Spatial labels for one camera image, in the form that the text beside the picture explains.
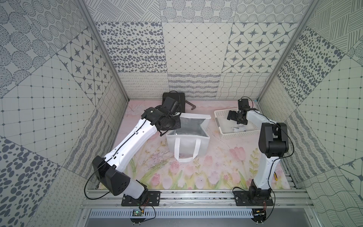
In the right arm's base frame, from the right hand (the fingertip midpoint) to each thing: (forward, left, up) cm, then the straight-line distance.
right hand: (235, 119), depth 102 cm
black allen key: (+22, +36, -4) cm, 43 cm away
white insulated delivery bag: (-27, +33, +17) cm, 46 cm away
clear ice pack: (-9, 0, 0) cm, 9 cm away
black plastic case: (+22, +43, +2) cm, 48 cm away
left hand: (-18, +41, +21) cm, 49 cm away
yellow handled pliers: (-38, -17, -6) cm, 42 cm away
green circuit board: (-57, +61, -6) cm, 83 cm away
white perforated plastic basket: (-8, +7, -1) cm, 10 cm away
